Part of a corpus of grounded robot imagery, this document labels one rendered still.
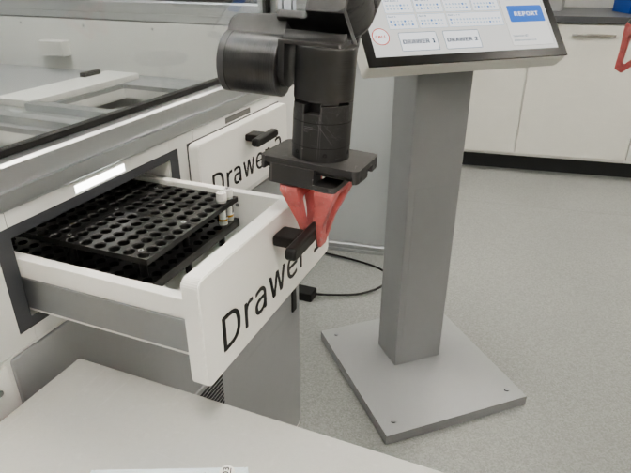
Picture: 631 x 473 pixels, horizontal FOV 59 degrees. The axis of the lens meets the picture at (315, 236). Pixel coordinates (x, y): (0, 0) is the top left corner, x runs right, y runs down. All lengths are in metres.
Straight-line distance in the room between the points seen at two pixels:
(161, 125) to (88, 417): 0.37
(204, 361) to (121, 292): 0.11
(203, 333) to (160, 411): 0.14
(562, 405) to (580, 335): 0.39
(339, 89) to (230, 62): 0.10
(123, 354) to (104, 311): 0.22
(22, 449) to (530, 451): 1.32
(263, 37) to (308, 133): 0.10
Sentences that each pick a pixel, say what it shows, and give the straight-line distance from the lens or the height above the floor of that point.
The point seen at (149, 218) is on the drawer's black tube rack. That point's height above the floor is 0.90.
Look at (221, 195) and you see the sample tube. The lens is 0.67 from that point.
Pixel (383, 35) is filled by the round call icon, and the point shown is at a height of 1.02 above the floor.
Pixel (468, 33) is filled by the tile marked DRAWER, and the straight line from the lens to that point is 1.38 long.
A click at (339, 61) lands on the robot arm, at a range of 0.51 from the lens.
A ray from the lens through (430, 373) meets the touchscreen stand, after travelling 1.77.
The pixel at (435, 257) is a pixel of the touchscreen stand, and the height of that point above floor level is 0.40.
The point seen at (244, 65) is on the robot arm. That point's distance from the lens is 0.54.
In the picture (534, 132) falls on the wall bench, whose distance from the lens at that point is 3.59.
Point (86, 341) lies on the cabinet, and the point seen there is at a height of 0.75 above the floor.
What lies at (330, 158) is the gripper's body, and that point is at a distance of 0.53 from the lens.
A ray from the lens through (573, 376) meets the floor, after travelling 1.96.
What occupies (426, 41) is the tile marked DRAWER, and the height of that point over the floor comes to 1.00.
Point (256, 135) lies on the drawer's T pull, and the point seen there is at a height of 0.91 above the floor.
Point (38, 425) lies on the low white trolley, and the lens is 0.62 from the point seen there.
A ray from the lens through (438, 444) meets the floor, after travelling 1.62.
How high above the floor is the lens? 1.16
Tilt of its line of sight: 26 degrees down
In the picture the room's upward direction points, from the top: straight up
